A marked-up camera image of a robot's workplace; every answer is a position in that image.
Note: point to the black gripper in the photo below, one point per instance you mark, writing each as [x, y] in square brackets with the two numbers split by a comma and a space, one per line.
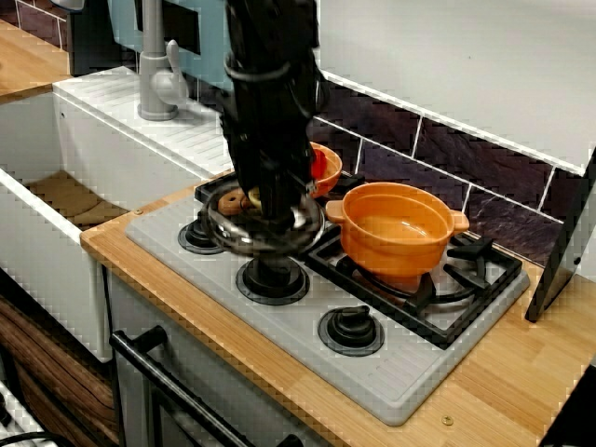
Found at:
[270, 121]

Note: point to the glass lid with yellow knob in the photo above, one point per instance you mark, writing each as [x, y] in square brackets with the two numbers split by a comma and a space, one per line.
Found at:
[233, 235]

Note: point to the red toy pepper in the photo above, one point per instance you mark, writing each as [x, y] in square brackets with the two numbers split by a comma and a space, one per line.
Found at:
[320, 164]

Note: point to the orange toy frying pan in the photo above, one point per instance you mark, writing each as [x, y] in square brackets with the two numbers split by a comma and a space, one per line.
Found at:
[331, 174]

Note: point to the black stove knob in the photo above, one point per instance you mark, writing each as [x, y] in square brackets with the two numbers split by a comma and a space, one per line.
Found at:
[191, 237]
[349, 330]
[274, 279]

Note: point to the black burner grate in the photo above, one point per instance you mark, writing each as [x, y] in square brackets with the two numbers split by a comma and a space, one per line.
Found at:
[351, 181]
[475, 249]

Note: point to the dark tiled backsplash panel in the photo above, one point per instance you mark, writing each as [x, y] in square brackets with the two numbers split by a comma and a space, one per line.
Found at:
[396, 135]

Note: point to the orange toy pot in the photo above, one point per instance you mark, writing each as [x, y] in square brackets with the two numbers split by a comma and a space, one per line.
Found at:
[391, 256]

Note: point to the white toy sink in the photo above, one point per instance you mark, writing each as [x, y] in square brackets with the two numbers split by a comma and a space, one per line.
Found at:
[116, 153]

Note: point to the teal toy cabinet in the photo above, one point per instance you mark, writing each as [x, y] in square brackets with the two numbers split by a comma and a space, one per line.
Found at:
[209, 46]

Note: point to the grey toy faucet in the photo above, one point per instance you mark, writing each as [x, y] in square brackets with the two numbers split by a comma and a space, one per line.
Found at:
[153, 70]

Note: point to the white toy oven cabinet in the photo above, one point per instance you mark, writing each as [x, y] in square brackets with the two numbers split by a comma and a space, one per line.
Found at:
[205, 368]

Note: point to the black upright panel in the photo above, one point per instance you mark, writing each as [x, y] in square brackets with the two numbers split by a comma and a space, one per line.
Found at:
[90, 42]

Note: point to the grey toy stove plate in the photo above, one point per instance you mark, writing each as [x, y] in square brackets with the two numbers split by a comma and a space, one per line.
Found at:
[396, 386]

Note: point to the black side panel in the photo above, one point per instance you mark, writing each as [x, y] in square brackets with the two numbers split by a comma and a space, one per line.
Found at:
[559, 261]

